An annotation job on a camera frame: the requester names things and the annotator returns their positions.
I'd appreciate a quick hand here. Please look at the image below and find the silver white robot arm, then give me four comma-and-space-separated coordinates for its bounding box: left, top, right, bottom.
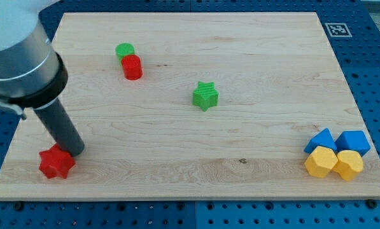
0, 0, 85, 156

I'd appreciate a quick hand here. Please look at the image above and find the yellow heart block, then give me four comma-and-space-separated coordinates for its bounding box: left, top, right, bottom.
332, 150, 363, 181

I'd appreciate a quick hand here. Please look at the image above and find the green star block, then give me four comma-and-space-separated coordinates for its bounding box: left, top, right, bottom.
192, 81, 219, 111

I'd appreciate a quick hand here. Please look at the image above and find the green cylinder block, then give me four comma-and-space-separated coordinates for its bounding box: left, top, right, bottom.
115, 43, 135, 62

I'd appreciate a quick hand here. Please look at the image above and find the white fiducial marker tag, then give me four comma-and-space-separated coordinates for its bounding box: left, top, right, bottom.
325, 23, 352, 38

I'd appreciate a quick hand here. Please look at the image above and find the blue cube block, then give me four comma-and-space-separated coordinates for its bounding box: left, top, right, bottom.
335, 130, 370, 156

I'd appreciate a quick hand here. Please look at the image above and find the wooden board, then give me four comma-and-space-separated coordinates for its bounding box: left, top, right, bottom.
0, 12, 380, 201

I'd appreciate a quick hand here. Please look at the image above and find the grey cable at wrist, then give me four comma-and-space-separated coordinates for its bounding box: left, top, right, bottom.
0, 89, 27, 121

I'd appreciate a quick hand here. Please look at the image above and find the yellow hexagon block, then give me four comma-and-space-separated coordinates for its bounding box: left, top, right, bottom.
304, 146, 339, 178

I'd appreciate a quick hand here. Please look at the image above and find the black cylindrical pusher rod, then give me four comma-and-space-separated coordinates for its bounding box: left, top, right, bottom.
34, 98, 85, 156

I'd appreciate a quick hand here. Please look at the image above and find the blue triangle block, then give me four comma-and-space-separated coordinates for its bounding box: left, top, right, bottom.
304, 128, 337, 154

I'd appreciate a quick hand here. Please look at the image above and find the red cylinder block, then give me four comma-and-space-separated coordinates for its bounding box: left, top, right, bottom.
121, 55, 143, 80

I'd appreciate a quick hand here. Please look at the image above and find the red star block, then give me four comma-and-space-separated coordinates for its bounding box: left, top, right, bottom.
39, 144, 76, 179

